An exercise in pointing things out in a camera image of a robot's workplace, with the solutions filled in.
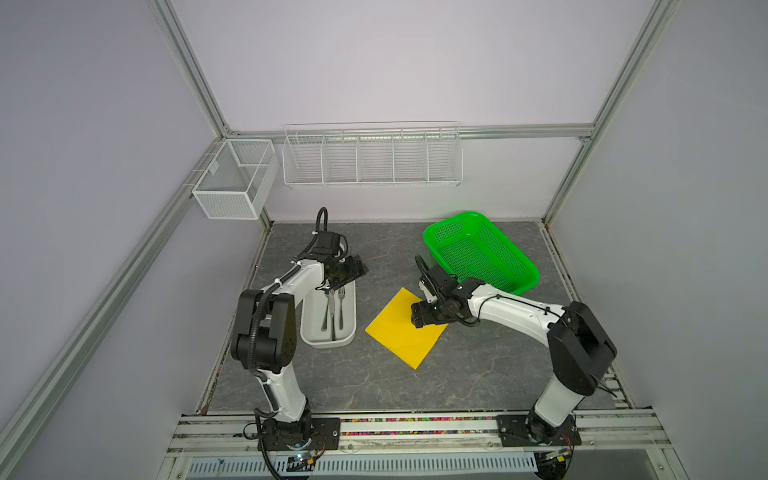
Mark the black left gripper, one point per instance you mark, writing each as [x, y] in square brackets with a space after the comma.
[356, 269]

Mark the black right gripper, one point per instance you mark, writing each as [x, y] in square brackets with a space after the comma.
[420, 315]

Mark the silver knife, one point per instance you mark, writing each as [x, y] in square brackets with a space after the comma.
[331, 314]

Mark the yellow paper napkin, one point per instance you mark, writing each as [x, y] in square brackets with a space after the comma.
[393, 329]

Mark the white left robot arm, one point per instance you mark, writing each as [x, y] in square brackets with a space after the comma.
[266, 332]

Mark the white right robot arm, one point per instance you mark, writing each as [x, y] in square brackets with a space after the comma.
[580, 349]

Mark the white plastic cutlery tray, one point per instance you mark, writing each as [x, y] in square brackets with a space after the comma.
[314, 328]

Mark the green plastic perforated basket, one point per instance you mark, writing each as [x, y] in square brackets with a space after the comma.
[470, 245]

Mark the small white mesh basket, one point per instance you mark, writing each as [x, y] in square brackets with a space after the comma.
[236, 182]

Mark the long white wire rack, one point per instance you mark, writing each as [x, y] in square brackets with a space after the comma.
[412, 153]

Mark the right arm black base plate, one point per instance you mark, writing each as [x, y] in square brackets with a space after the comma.
[518, 430]

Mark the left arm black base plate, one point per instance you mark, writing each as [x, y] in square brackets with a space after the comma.
[315, 433]

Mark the white slotted cable duct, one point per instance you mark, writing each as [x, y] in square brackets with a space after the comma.
[368, 465]

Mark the aluminium enclosure frame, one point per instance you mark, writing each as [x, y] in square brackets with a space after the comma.
[29, 421]

